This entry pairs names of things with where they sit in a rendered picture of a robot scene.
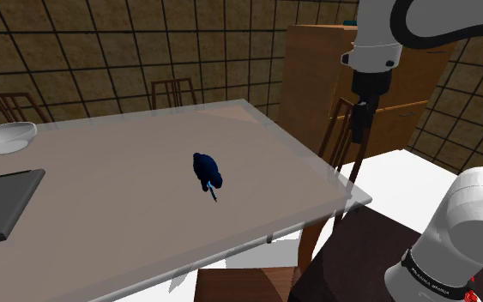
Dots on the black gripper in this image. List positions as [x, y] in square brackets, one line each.
[370, 83]

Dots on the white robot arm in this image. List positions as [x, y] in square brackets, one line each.
[467, 217]

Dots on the light brown wooden cabinet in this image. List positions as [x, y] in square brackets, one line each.
[312, 79]

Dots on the dark robot stand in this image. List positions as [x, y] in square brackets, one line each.
[350, 259]

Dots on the dark blue lumpy object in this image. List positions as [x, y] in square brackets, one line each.
[206, 167]

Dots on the brown wooden chair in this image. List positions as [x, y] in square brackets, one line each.
[174, 90]
[7, 104]
[241, 284]

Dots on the grey table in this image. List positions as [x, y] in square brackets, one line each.
[140, 209]

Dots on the white bowl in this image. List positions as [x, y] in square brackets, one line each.
[2, 136]

